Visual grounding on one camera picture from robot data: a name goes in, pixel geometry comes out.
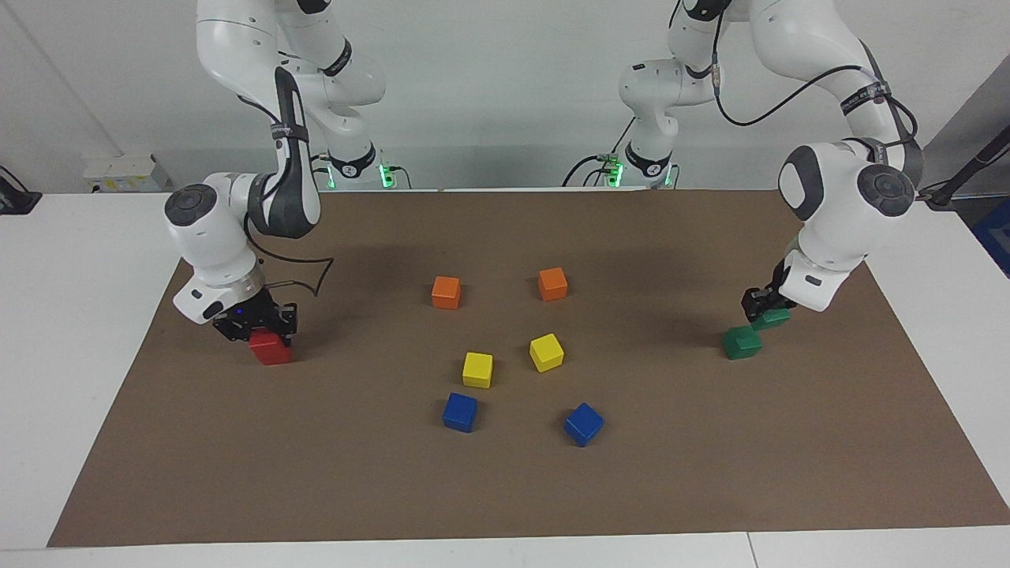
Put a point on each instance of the brown table mat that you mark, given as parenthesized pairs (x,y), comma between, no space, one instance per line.
(316,473)

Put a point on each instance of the red wooden cube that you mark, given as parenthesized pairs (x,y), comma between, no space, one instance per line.
(278,356)
(263,341)

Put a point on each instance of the yellow wooden cube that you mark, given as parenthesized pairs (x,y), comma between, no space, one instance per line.
(477,369)
(546,352)

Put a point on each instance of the green terminal plug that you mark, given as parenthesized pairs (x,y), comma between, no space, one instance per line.
(606,160)

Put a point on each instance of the green wooden cube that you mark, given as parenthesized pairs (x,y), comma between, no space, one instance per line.
(771,319)
(742,342)

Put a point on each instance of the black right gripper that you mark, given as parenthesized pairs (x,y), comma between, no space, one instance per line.
(252,312)

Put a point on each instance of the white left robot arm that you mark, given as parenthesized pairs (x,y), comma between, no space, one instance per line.
(836,229)

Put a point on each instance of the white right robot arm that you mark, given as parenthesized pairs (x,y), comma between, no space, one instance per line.
(213,237)

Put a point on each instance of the black clamp foot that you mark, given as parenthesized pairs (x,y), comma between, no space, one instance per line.
(16,201)

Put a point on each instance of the blue crate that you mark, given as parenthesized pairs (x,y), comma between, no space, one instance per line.
(996,237)

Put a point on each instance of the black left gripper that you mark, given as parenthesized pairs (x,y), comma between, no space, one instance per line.
(781,288)

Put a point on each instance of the orange wooden cube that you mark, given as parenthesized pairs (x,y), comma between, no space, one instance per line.
(552,283)
(446,292)

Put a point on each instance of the white power box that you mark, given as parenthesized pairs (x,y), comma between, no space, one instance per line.
(118,170)

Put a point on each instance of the blue wooden cube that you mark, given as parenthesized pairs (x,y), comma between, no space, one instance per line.
(583,424)
(460,412)

